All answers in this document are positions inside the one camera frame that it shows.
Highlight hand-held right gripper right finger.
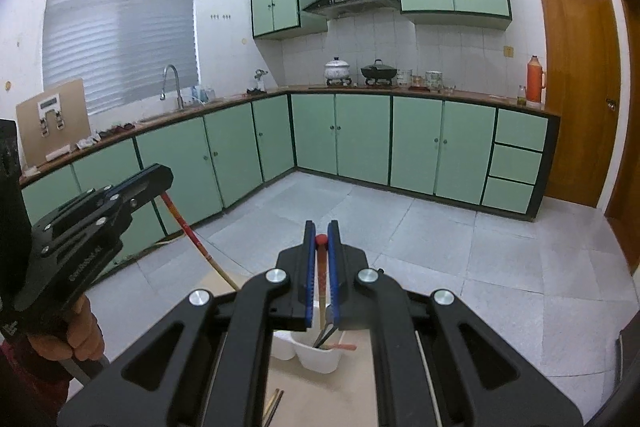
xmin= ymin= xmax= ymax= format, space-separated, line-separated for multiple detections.
xmin=327 ymin=219 xmax=584 ymax=427

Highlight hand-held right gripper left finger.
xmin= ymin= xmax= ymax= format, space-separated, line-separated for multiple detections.
xmin=57 ymin=220 xmax=317 ymax=427

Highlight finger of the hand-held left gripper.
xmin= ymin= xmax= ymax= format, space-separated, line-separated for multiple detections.
xmin=31 ymin=164 xmax=175 ymax=241
xmin=39 ymin=181 xmax=174 ymax=259

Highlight red-handled wooden chopstick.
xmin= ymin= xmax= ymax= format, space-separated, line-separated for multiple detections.
xmin=159 ymin=192 xmax=240 ymax=292
xmin=314 ymin=233 xmax=329 ymax=310

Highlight black chopstick with gold band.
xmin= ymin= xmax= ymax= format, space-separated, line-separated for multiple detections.
xmin=311 ymin=306 xmax=336 ymax=351

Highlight white plastic container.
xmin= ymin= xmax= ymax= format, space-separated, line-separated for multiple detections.
xmin=272 ymin=331 xmax=302 ymax=361
xmin=291 ymin=331 xmax=352 ymax=375

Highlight plain wooden chopstick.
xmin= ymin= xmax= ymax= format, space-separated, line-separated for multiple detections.
xmin=263 ymin=389 xmax=281 ymax=427
xmin=267 ymin=388 xmax=287 ymax=427

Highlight person's left forearm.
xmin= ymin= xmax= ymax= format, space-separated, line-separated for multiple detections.
xmin=0 ymin=338 xmax=69 ymax=427

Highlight person's left hand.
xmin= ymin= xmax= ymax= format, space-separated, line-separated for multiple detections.
xmin=27 ymin=294 xmax=107 ymax=380

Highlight chrome faucet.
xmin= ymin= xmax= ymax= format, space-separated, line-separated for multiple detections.
xmin=159 ymin=64 xmax=185 ymax=112

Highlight white device on board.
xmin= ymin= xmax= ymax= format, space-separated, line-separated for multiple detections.
xmin=37 ymin=98 xmax=66 ymax=138

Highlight cardboard sheet with clips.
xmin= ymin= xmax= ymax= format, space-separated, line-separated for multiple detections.
xmin=14 ymin=78 xmax=91 ymax=168

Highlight green lower kitchen cabinets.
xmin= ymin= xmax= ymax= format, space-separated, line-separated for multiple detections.
xmin=19 ymin=91 xmax=562 ymax=260

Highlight window blind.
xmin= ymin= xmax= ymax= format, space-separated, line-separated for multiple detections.
xmin=42 ymin=0 xmax=201 ymax=116

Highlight green drawer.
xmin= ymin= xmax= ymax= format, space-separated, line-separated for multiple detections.
xmin=488 ymin=144 xmax=544 ymax=182
xmin=481 ymin=177 xmax=536 ymax=215
xmin=494 ymin=107 xmax=550 ymax=153

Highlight white pot with lid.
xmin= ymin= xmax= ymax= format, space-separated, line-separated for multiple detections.
xmin=323 ymin=55 xmax=356 ymax=80

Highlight black wok with lid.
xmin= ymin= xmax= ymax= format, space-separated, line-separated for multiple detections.
xmin=359 ymin=59 xmax=400 ymax=80

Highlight orange thermos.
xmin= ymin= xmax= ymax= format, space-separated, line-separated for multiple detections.
xmin=524 ymin=54 xmax=547 ymax=103

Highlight wooden door with handle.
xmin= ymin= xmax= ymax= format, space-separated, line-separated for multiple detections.
xmin=532 ymin=0 xmax=621 ymax=208

